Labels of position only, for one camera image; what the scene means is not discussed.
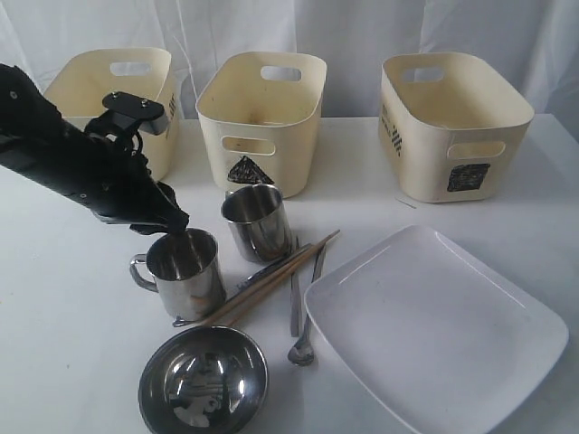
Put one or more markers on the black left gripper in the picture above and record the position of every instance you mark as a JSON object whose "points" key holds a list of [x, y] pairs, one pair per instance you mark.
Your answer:
{"points": [[104, 169]]}

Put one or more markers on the steel mug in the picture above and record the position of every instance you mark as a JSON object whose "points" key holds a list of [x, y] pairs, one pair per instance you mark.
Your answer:
{"points": [[258, 222], [183, 269]]}

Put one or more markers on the steel fork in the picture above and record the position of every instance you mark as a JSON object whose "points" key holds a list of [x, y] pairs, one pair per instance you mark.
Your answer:
{"points": [[295, 305]]}

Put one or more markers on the steel bowl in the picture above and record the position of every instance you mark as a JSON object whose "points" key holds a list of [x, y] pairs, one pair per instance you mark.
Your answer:
{"points": [[207, 379]]}

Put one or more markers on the steel spoon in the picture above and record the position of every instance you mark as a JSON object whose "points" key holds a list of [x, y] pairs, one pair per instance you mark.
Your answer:
{"points": [[302, 353]]}

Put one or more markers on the steel knife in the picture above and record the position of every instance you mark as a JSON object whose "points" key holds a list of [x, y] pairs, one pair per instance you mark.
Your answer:
{"points": [[270, 269]]}

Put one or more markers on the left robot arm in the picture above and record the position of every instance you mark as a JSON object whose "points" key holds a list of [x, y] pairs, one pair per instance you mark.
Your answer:
{"points": [[32, 130]]}

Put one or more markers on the cream bin with triangle mark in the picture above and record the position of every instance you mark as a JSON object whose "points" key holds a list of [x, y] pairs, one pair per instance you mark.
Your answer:
{"points": [[259, 115]]}

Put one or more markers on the cream bin with circle mark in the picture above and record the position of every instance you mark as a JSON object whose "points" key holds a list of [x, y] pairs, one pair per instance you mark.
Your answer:
{"points": [[79, 88]]}

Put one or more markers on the white curtain backdrop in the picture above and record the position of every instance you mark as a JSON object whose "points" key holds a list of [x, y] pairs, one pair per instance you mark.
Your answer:
{"points": [[533, 44]]}

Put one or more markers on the cream bin with square mark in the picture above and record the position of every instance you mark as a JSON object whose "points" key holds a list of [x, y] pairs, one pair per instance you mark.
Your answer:
{"points": [[450, 125]]}

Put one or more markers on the white square plate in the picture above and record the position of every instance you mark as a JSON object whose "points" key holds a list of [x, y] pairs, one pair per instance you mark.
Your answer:
{"points": [[441, 340]]}

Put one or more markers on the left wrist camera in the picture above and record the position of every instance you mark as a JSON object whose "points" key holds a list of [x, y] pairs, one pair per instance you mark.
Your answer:
{"points": [[132, 113]]}

